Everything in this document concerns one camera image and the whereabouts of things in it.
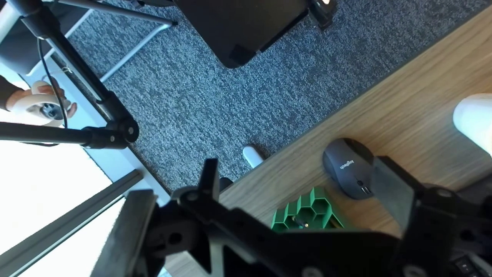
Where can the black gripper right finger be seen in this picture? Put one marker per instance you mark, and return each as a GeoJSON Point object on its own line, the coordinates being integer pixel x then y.
{"type": "Point", "coordinates": [393, 194]}

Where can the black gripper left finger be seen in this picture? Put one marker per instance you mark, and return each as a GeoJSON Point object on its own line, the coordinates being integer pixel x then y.
{"type": "Point", "coordinates": [124, 236]}

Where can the white paper cup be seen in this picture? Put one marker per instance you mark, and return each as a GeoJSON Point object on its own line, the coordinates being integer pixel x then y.
{"type": "Point", "coordinates": [476, 120]}

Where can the dark grey computer mouse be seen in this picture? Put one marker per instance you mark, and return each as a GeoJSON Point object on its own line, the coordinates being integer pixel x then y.
{"type": "Point", "coordinates": [345, 163]}

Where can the green honeycomb pen holder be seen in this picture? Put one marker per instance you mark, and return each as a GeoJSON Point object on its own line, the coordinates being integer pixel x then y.
{"type": "Point", "coordinates": [307, 210]}

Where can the black tripod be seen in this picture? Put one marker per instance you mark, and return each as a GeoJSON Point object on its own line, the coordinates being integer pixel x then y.
{"type": "Point", "coordinates": [115, 125]}

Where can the white desk foot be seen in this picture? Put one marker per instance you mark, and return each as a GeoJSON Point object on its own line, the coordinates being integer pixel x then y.
{"type": "Point", "coordinates": [252, 156]}

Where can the grey metal rail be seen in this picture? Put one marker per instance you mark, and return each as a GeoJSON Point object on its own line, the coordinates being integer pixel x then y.
{"type": "Point", "coordinates": [66, 220]}

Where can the dark desk edge bracket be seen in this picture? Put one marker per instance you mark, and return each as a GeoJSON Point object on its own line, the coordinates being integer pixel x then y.
{"type": "Point", "coordinates": [226, 183]}

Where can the metal floor frame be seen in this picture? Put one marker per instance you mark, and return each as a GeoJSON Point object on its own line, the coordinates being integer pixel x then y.
{"type": "Point", "coordinates": [135, 48]}

